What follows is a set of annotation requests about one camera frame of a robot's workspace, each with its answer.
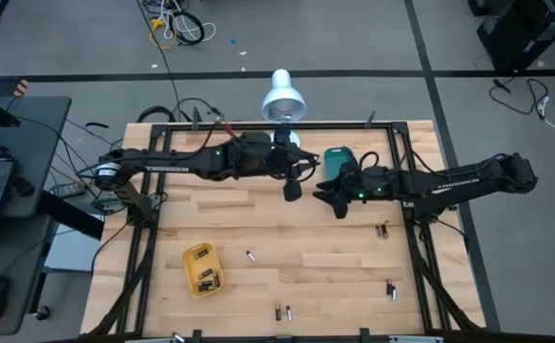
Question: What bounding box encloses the white desk lamp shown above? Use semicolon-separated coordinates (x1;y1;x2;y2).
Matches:
260;68;308;150

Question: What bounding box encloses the white box under desk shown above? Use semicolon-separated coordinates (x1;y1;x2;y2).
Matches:
42;212;106;273

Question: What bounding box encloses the black computer tower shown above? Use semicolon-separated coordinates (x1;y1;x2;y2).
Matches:
476;0;555;73

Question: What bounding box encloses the tangled floor cable bundle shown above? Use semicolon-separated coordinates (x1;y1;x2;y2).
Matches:
141;0;217;52

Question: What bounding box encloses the teal plastic bin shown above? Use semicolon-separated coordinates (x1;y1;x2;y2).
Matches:
323;145;358;183

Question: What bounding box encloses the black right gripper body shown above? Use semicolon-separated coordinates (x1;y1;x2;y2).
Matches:
337;162;401;204

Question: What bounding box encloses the long black floor cable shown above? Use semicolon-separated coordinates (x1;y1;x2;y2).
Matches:
135;0;183;120

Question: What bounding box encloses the yellow plastic bin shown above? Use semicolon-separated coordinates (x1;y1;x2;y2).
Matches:
181;242;226;299

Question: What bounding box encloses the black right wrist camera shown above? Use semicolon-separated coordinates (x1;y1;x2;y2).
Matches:
332;199;351;221

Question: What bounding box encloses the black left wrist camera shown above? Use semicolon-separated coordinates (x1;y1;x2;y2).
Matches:
281;178;304;203

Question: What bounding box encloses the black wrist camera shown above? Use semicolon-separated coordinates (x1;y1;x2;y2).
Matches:
281;178;304;203
332;199;351;221

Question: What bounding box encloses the orange striped object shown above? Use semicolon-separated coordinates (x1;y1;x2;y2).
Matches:
12;78;31;99

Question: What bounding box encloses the black power strip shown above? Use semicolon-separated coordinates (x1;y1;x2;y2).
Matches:
48;181;88;200

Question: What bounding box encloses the black desk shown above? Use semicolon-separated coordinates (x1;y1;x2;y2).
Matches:
0;94;73;337

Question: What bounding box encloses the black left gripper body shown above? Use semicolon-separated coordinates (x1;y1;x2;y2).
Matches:
236;131;307;182

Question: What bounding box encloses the small black desk object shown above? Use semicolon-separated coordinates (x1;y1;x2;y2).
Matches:
10;175;36;198

